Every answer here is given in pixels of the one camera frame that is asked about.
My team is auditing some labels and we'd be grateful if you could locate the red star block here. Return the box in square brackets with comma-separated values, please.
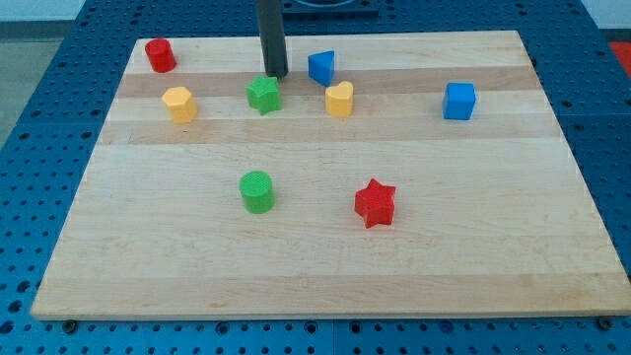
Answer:
[354, 178, 396, 229]

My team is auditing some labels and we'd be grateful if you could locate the green star block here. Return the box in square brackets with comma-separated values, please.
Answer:
[245, 76, 282, 115]

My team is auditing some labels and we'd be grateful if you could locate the blue triangle block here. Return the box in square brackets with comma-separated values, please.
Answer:
[308, 50, 335, 87]

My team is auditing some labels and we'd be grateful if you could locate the green cylinder block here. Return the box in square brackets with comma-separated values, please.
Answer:
[239, 171, 275, 214]

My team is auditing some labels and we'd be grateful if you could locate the wooden board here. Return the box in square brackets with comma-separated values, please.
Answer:
[32, 31, 630, 320]

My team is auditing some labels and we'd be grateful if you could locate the yellow heart block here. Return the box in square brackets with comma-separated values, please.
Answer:
[325, 81, 354, 118]

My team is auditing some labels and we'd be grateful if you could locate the yellow hexagon block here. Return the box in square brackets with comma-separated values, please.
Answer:
[161, 87, 198, 124]

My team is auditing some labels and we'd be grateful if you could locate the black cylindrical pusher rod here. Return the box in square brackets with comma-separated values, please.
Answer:
[255, 0, 288, 80]

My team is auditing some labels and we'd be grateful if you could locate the blue cube block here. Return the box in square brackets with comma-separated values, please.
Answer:
[442, 82, 476, 120]

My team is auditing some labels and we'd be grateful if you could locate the red cylinder block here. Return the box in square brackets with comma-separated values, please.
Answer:
[145, 38, 176, 73]

